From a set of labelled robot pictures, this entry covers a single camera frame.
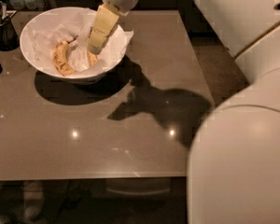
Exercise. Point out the white bowl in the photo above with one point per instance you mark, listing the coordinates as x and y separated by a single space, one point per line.
115 55

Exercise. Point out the left spotted banana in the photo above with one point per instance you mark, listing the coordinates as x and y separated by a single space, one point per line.
59 58

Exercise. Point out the white paper liner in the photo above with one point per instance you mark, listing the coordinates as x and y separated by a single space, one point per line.
74 22

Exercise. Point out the black mesh utensil holder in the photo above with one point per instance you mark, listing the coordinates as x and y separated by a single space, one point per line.
9 39

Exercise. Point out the dark cabinet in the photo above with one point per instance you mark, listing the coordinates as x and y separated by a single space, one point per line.
192 17

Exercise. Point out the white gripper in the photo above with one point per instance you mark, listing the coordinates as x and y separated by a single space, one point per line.
107 16

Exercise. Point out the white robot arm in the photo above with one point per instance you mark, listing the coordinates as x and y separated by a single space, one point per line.
234 160

